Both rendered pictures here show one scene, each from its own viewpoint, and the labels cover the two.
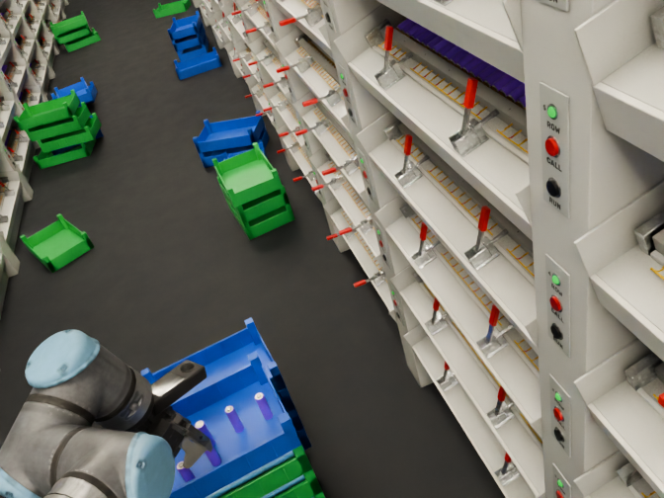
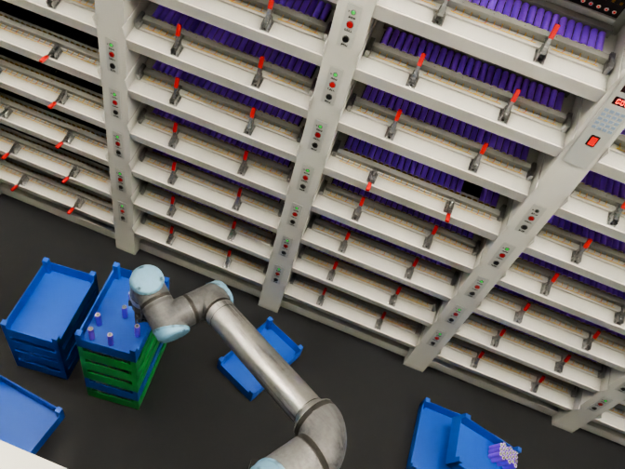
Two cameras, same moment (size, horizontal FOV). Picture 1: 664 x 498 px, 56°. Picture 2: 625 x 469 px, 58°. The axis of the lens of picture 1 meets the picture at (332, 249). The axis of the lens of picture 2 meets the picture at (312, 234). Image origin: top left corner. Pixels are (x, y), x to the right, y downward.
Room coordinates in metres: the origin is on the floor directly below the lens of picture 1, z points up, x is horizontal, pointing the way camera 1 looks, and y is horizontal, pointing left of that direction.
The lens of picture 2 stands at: (0.09, 1.11, 2.19)
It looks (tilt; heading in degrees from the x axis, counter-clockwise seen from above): 49 degrees down; 282
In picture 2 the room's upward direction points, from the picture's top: 19 degrees clockwise
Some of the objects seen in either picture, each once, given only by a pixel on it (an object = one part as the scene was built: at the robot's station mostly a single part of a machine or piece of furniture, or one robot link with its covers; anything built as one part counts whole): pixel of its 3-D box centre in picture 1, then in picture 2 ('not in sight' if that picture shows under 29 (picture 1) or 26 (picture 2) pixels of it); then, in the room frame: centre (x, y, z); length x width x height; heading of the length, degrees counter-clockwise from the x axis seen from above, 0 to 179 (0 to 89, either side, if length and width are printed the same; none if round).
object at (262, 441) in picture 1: (206, 433); (125, 310); (0.79, 0.33, 0.44); 0.30 x 0.20 x 0.08; 105
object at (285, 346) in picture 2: not in sight; (260, 357); (0.36, 0.03, 0.04); 0.30 x 0.20 x 0.08; 75
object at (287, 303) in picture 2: not in sight; (348, 314); (0.13, -0.38, 0.03); 2.19 x 0.16 x 0.05; 8
